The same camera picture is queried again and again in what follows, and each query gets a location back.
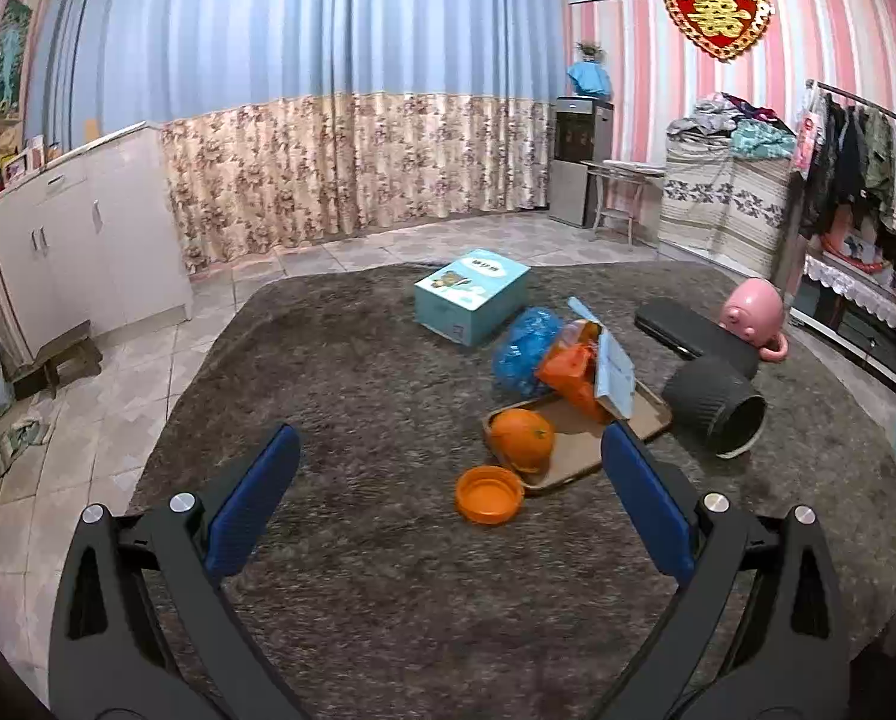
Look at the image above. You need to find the pink hanging bag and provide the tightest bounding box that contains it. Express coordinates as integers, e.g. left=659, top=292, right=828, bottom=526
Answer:
left=791, top=94, right=828, bottom=173

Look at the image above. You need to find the white cabinet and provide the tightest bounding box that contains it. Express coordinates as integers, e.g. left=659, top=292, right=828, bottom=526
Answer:
left=0, top=120, right=194, bottom=361

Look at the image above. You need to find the brown phone case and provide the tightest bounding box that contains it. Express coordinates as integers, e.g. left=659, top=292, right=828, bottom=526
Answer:
left=482, top=379, right=674, bottom=496

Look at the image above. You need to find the orange plastic lid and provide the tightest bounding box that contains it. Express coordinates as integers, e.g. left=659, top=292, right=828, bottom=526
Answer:
left=455, top=465, right=525, bottom=524

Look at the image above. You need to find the small folding table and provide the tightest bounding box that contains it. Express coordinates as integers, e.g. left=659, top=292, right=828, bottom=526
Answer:
left=581, top=160, right=666, bottom=247

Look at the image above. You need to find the blue plastic bag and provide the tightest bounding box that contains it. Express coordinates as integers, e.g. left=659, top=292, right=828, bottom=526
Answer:
left=491, top=306, right=565, bottom=398

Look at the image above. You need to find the pile of clothes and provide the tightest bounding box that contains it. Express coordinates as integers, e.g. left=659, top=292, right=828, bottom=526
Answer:
left=667, top=92, right=798, bottom=160

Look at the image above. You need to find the white lace cloth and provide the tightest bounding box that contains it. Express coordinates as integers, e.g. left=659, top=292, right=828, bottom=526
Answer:
left=804, top=255, right=896, bottom=353

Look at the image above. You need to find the orange fruit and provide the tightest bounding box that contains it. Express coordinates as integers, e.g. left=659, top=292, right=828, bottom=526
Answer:
left=489, top=409, right=555, bottom=475

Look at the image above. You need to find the red plastic basin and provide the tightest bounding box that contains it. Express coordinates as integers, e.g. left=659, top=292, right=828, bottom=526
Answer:
left=819, top=232, right=895, bottom=275

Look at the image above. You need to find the teal cardboard box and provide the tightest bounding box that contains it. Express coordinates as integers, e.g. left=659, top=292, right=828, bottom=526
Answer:
left=414, top=249, right=531, bottom=347

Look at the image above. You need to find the patterned cloth covered cabinet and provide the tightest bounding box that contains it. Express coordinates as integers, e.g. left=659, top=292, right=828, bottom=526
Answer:
left=658, top=131, right=798, bottom=278

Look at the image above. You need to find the black zip case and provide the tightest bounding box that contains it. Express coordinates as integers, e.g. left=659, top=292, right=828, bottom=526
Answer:
left=634, top=298, right=760, bottom=380

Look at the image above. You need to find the black ribbed cup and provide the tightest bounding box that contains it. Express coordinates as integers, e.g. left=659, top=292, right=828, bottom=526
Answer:
left=662, top=356, right=768, bottom=460

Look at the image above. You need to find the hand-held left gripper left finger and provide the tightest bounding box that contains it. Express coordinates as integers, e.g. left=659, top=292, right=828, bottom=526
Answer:
left=49, top=424, right=303, bottom=720

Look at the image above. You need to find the blue and floral curtain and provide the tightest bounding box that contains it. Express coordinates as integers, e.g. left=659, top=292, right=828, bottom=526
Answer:
left=24, top=0, right=569, bottom=276

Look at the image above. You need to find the crumpled rag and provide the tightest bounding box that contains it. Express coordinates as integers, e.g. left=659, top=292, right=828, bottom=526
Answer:
left=0, top=420, right=52, bottom=481

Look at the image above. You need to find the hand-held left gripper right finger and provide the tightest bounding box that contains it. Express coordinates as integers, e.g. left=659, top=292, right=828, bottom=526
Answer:
left=602, top=420, right=848, bottom=720

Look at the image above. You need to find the metal clothes rack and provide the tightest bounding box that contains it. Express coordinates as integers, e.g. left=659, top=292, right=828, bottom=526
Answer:
left=774, top=79, right=896, bottom=301

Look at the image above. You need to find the teal wall poster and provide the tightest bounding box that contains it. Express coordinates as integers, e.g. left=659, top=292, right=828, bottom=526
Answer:
left=0, top=0, right=35, bottom=121

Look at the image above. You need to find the low black cabinet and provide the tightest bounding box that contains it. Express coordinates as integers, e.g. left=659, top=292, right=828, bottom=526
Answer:
left=789, top=255, right=896, bottom=398

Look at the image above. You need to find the small wooden stool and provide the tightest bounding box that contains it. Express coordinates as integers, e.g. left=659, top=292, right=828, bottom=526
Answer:
left=13, top=321, right=104, bottom=398

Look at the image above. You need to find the blue cloth cover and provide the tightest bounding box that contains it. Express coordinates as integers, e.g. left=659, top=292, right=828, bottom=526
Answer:
left=566, top=60, right=614, bottom=100

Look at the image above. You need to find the pink mug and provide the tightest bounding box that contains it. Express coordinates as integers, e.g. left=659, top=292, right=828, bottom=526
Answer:
left=720, top=277, right=790, bottom=365

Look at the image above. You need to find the grey water dispenser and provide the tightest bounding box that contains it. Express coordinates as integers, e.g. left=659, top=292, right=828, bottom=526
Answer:
left=551, top=96, right=615, bottom=228

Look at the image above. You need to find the orange plastic bag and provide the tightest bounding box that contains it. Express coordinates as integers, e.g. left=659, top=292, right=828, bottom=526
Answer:
left=536, top=319, right=614, bottom=421

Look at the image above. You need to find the red heart wall decoration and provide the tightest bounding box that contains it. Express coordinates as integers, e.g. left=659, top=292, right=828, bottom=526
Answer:
left=663, top=0, right=771, bottom=61

